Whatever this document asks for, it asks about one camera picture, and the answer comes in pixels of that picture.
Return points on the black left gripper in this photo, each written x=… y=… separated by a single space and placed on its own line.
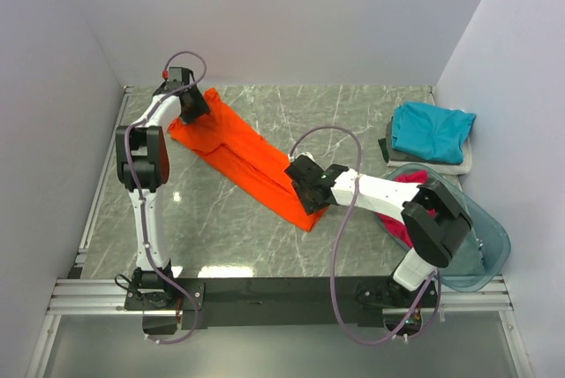
x=201 y=107

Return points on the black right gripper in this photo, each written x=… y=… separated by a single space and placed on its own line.
x=309 y=207

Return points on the orange t shirt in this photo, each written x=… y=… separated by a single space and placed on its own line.
x=228 y=144

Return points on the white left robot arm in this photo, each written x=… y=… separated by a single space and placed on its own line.
x=143 y=168

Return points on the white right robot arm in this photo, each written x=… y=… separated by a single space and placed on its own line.
x=436 y=222

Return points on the dark green folded t shirt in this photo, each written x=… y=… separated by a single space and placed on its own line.
x=383 y=145

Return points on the grey folded t shirt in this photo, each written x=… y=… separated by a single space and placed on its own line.
x=388 y=138

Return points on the magenta t shirt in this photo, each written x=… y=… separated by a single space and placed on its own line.
x=395 y=228

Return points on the teal folded t shirt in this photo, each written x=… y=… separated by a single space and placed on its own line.
x=431 y=133

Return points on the black base crossbar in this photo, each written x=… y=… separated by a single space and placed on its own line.
x=271 y=301

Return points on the white folded t shirt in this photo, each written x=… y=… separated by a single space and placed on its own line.
x=453 y=169

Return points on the teal grey t shirt in bin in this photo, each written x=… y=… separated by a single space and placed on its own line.
x=468 y=260

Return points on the blue transparent plastic bin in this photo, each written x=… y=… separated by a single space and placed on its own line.
x=493 y=237

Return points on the aluminium frame rail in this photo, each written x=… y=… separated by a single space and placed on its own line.
x=107 y=247

